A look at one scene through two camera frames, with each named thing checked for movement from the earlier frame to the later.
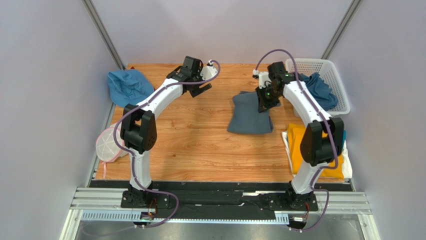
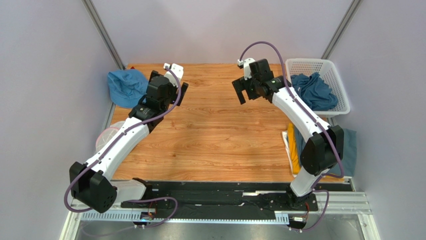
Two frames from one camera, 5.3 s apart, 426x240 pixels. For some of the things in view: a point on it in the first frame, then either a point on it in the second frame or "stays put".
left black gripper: (196, 90) -> (175, 96)
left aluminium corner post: (94, 15) stays put
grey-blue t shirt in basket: (321, 89) stays put
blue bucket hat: (128, 87) stays put
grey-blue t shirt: (244, 116) -> (349, 151)
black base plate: (224, 196) stays put
